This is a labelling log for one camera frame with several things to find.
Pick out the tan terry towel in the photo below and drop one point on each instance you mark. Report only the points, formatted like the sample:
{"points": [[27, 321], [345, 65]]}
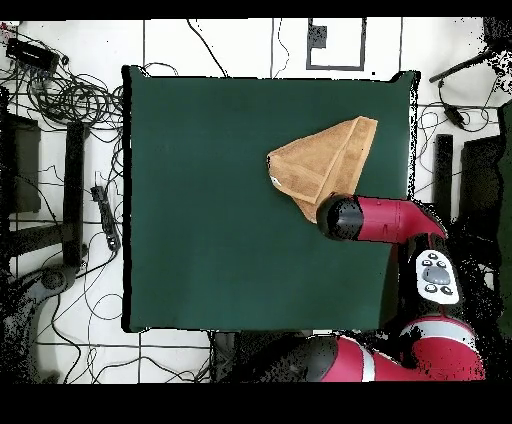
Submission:
{"points": [[320, 160]]}

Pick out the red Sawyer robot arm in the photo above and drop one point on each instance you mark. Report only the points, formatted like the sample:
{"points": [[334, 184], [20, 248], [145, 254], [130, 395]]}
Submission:
{"points": [[384, 220]]}

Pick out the dark green table cloth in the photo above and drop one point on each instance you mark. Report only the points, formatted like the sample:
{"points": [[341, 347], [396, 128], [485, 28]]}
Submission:
{"points": [[192, 180]]}

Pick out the black power strip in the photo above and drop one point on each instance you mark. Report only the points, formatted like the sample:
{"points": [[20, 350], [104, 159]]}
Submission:
{"points": [[106, 216]]}

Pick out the black upright bar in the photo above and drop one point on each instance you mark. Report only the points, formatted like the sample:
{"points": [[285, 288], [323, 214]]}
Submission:
{"points": [[443, 176], [74, 192]]}

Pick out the dark grey square plate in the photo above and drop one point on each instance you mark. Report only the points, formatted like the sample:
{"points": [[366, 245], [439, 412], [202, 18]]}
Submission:
{"points": [[317, 36]]}

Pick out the dark stand base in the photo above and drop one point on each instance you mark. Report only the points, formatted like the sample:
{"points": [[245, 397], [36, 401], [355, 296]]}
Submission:
{"points": [[52, 278]]}

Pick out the black power adapter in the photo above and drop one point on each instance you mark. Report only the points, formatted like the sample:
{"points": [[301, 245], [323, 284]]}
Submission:
{"points": [[454, 116]]}

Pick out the dark box panel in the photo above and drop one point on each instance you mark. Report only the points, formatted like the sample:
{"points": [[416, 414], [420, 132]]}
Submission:
{"points": [[24, 168], [480, 180]]}

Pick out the black tripod boom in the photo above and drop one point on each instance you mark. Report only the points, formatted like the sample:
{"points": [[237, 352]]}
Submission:
{"points": [[460, 66]]}

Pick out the grey square frame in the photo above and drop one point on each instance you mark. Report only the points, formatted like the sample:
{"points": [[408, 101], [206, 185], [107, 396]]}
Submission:
{"points": [[336, 67]]}

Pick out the black network switch box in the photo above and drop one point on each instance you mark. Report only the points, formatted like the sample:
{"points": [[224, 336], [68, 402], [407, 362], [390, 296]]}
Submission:
{"points": [[30, 54]]}

